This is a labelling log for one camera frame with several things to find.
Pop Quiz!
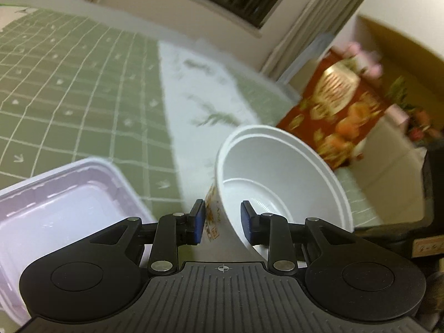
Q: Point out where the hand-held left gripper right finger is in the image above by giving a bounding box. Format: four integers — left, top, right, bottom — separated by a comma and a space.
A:
240, 200, 352, 276

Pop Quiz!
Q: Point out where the pink plush toy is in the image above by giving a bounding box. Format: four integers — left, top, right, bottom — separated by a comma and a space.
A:
343, 42, 384, 80

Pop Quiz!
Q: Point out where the red snack bag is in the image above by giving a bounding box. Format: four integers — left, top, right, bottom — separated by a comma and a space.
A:
276, 55, 392, 170

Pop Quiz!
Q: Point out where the green checked tablecloth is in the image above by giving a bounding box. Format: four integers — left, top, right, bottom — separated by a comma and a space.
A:
0, 0, 392, 226

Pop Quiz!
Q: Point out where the potted plant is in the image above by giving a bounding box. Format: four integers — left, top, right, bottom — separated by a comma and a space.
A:
385, 76, 434, 143

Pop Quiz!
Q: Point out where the white paper bowl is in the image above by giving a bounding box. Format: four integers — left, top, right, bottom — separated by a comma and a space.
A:
205, 125, 355, 264

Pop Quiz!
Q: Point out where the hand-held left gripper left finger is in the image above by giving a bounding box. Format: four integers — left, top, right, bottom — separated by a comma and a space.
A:
88, 199, 206, 276

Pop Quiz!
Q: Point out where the yellow shelf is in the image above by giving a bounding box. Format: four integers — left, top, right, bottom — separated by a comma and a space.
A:
357, 14, 444, 87

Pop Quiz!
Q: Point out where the red and white plastic tray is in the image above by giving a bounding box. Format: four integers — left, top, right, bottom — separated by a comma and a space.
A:
0, 157, 157, 328

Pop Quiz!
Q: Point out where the beige padded sofa back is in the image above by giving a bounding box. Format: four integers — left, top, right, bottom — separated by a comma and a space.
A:
336, 118, 427, 229

